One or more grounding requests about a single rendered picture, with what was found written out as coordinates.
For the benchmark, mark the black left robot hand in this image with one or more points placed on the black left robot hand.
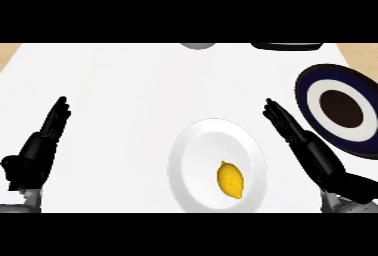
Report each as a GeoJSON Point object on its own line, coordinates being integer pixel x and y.
{"type": "Point", "coordinates": [35, 153]}

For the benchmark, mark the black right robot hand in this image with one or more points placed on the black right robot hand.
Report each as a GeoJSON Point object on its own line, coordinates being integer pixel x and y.
{"type": "Point", "coordinates": [315, 156]}

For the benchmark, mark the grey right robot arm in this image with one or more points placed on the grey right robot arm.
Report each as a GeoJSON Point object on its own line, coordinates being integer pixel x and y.
{"type": "Point", "coordinates": [348, 204]}

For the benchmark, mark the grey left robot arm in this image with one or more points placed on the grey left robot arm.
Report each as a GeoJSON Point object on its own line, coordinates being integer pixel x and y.
{"type": "Point", "coordinates": [23, 201]}

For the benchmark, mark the dark blue ringed plate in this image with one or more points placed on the dark blue ringed plate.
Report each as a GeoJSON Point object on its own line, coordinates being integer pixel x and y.
{"type": "Point", "coordinates": [340, 109]}

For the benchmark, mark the yellow lemon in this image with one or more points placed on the yellow lemon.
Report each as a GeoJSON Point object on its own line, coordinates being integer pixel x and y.
{"type": "Point", "coordinates": [231, 180]}

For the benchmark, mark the white plate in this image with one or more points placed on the white plate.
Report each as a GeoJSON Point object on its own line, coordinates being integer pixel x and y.
{"type": "Point", "coordinates": [218, 165]}

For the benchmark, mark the black flat object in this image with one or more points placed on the black flat object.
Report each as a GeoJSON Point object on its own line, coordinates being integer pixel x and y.
{"type": "Point", "coordinates": [287, 46]}

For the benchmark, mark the grey round object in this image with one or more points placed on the grey round object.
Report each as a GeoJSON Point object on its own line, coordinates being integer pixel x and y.
{"type": "Point", "coordinates": [199, 45]}

